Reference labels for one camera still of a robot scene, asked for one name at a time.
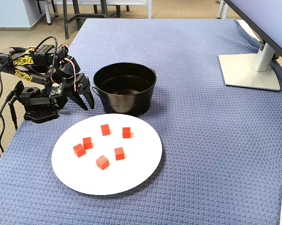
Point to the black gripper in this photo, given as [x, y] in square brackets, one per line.
[82, 82]

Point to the red cube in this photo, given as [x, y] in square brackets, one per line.
[87, 143]
[119, 153]
[79, 150]
[126, 132]
[105, 130]
[102, 162]

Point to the white round plate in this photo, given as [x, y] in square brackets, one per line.
[122, 178]

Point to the black metal bucket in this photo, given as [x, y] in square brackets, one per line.
[122, 103]

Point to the light grey furniture leg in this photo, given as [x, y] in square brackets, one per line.
[48, 11]

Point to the white table leg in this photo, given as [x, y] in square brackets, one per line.
[221, 9]
[149, 9]

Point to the blue woven table cloth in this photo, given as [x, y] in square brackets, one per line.
[201, 140]

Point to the silver monitor stand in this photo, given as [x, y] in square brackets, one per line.
[244, 70]

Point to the computer monitor screen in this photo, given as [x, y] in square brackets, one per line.
[272, 18]

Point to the dark metal table frame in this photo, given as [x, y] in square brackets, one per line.
[66, 23]

